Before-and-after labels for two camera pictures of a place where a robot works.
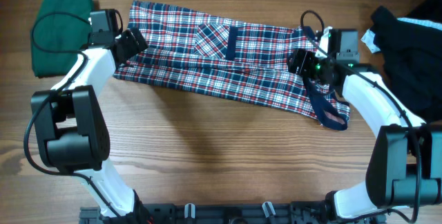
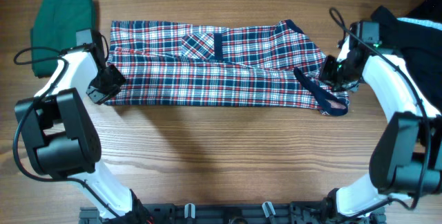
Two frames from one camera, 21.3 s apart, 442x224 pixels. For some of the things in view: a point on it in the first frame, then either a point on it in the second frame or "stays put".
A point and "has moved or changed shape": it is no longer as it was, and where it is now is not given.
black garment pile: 411,48 stays put
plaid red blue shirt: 239,59 has moved or changed shape
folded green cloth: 59,31 stays put
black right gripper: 307,57 -> 325,76
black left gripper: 133,48 -> 98,97
